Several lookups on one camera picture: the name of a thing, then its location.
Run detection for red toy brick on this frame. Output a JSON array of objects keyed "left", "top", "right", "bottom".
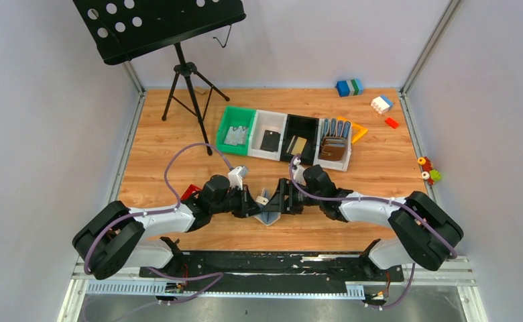
[{"left": 385, "top": 117, "right": 400, "bottom": 129}]

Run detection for beige card holder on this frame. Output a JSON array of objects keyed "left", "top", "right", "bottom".
[{"left": 254, "top": 188, "right": 281, "bottom": 226}]

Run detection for white plastic bin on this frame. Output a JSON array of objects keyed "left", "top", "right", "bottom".
[{"left": 247, "top": 110, "right": 287, "bottom": 161}]

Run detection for black music stand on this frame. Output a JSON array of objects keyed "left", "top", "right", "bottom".
[{"left": 73, "top": 0, "right": 247, "bottom": 155}]

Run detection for red object under arm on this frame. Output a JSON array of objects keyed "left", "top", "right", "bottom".
[{"left": 180, "top": 184, "right": 201, "bottom": 201}]

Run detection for blue card holders row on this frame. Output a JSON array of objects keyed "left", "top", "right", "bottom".
[{"left": 321, "top": 118, "right": 352, "bottom": 139}]

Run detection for green plastic bin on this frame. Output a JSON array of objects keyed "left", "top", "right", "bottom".
[{"left": 216, "top": 106, "right": 256, "bottom": 156}]

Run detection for white bin with holders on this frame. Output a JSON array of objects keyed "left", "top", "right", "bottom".
[{"left": 309, "top": 118, "right": 353, "bottom": 172}]

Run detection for blue green toy block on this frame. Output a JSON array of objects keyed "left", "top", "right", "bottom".
[{"left": 335, "top": 78, "right": 365, "bottom": 97}]

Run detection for orange toy frame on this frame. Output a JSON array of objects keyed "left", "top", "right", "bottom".
[{"left": 337, "top": 116, "right": 368, "bottom": 144}]

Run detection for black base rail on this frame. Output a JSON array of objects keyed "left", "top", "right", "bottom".
[{"left": 161, "top": 251, "right": 405, "bottom": 299}]

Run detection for white blue toy block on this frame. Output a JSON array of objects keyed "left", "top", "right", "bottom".
[{"left": 370, "top": 95, "right": 394, "bottom": 115}]

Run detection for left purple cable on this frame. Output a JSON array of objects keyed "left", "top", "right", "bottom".
[{"left": 83, "top": 142, "right": 235, "bottom": 312}]

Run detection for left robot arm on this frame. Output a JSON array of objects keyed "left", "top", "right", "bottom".
[{"left": 72, "top": 175, "right": 262, "bottom": 280}]

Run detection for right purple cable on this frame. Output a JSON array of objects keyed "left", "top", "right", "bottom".
[{"left": 288, "top": 154, "right": 459, "bottom": 311}]

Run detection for colourful toy vehicle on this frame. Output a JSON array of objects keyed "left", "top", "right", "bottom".
[{"left": 417, "top": 156, "right": 442, "bottom": 185}]

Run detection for purple cable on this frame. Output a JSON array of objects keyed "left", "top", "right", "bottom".
[
  {"left": 288, "top": 154, "right": 459, "bottom": 311},
  {"left": 83, "top": 142, "right": 235, "bottom": 312}
]

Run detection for black card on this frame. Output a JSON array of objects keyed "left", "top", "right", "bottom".
[{"left": 260, "top": 130, "right": 280, "bottom": 152}]

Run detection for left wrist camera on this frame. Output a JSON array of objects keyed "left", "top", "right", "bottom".
[{"left": 227, "top": 166, "right": 249, "bottom": 190}]

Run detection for gold card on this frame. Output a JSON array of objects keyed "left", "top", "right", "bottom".
[{"left": 286, "top": 136, "right": 307, "bottom": 156}]

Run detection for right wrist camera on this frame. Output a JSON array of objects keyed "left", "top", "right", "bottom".
[{"left": 291, "top": 163, "right": 306, "bottom": 185}]

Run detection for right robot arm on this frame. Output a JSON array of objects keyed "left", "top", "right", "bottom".
[{"left": 263, "top": 165, "right": 464, "bottom": 272}]

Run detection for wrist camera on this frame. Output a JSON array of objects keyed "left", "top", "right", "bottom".
[
  {"left": 227, "top": 166, "right": 249, "bottom": 190},
  {"left": 291, "top": 163, "right": 306, "bottom": 185}
]

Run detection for grey cards in green bin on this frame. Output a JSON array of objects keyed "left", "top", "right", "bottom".
[{"left": 223, "top": 125, "right": 249, "bottom": 146}]

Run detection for brown card holder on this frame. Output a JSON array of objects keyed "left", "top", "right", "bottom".
[{"left": 318, "top": 136, "right": 348, "bottom": 161}]

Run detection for black plastic bin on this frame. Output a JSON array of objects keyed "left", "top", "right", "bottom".
[{"left": 280, "top": 114, "right": 319, "bottom": 166}]

